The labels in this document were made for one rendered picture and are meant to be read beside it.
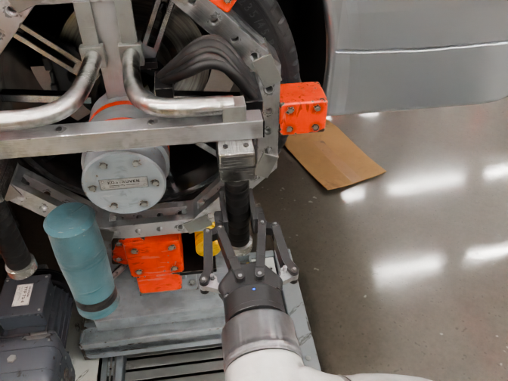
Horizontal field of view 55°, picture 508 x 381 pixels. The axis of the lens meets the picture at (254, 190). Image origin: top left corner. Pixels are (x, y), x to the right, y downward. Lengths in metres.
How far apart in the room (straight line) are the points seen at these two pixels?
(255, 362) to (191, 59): 0.41
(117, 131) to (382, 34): 0.60
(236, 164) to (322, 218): 1.28
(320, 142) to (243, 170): 1.64
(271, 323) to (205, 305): 0.82
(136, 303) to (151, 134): 0.81
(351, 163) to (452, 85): 1.08
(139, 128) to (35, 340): 0.66
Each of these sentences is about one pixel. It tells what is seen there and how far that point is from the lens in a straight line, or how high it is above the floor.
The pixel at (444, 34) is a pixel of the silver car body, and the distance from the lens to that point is 1.11.
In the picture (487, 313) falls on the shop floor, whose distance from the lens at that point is 1.80.
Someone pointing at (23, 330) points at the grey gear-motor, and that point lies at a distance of 1.26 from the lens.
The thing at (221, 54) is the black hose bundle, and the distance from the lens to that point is 0.71.
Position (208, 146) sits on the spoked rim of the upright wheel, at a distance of 1.04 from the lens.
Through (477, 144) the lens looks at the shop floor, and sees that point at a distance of 2.51.
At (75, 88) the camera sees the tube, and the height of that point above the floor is 1.01.
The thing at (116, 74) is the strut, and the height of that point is 0.96.
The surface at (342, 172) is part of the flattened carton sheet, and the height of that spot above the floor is 0.01.
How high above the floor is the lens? 1.35
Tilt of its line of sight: 42 degrees down
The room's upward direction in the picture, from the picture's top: straight up
